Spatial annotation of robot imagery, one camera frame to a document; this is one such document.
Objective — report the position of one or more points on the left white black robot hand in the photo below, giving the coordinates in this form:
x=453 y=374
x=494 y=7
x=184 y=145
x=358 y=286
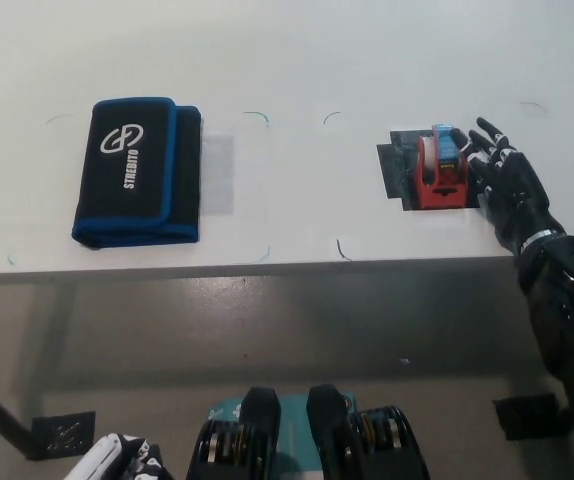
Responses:
x=117 y=457

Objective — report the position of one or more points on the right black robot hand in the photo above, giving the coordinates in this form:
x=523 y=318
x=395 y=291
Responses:
x=514 y=190

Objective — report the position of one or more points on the red tape dispenser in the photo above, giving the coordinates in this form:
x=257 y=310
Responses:
x=439 y=190

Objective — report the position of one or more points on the black tape patch on table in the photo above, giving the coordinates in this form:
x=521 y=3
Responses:
x=394 y=167

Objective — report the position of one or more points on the black notebook pouch blue trim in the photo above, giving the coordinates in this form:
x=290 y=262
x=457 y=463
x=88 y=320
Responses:
x=134 y=175

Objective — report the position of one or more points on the clear tape patch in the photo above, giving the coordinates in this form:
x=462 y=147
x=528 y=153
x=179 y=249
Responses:
x=219 y=175

